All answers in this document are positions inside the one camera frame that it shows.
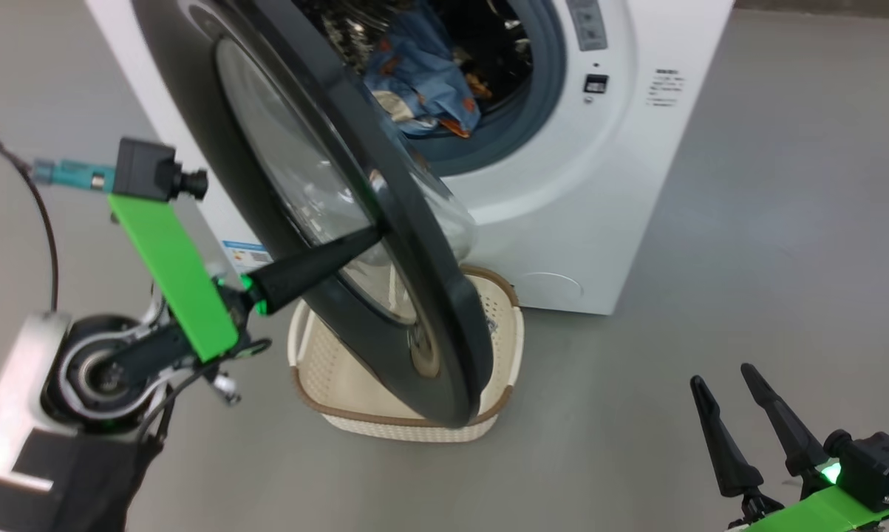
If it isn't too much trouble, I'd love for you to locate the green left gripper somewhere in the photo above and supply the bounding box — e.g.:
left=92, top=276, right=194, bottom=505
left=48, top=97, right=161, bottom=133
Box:
left=107, top=194, right=384, bottom=364

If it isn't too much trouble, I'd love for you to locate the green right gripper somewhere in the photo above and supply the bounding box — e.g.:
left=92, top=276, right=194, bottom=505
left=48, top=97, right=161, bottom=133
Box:
left=689, top=363, right=889, bottom=532

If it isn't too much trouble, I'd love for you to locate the round dark glass washer door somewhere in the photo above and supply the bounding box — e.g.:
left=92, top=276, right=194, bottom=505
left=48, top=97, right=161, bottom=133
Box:
left=130, top=0, right=495, bottom=429

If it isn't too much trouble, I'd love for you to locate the white front-load washing machine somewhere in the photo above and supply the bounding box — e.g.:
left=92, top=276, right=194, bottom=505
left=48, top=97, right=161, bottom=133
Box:
left=84, top=0, right=735, bottom=317

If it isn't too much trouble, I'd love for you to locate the stainless steel washing machine drum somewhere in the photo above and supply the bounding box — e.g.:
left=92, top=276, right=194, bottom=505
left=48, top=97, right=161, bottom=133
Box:
left=296, top=0, right=534, bottom=112

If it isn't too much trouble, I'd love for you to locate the blue energy label sticker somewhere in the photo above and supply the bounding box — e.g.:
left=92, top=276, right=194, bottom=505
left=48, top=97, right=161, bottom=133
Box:
left=221, top=240, right=275, bottom=273

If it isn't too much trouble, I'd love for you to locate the cream perforated laundry basket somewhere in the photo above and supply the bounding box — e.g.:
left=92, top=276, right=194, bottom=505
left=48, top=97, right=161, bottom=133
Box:
left=287, top=265, right=526, bottom=444

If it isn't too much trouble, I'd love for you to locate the round white filter cover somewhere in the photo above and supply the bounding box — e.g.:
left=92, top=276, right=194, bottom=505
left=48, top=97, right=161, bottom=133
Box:
left=513, top=272, right=585, bottom=305

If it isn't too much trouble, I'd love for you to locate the left camera cable teal plug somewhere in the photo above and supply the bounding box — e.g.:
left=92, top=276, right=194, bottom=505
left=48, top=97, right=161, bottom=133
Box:
left=0, top=124, right=117, bottom=313

